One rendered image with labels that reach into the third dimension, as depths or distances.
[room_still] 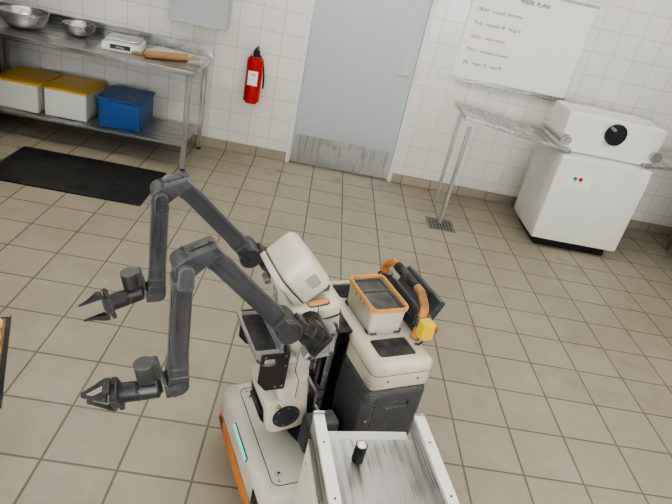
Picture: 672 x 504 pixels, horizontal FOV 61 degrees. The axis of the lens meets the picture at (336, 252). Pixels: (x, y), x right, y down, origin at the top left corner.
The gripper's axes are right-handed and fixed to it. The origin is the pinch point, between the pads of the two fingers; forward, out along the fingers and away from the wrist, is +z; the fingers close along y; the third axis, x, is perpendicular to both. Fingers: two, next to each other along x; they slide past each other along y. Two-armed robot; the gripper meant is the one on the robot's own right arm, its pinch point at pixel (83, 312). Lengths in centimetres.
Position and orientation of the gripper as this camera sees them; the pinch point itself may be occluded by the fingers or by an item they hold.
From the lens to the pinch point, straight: 208.0
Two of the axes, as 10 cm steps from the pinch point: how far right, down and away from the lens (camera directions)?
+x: -5.0, -0.7, 8.6
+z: -8.3, 3.3, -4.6
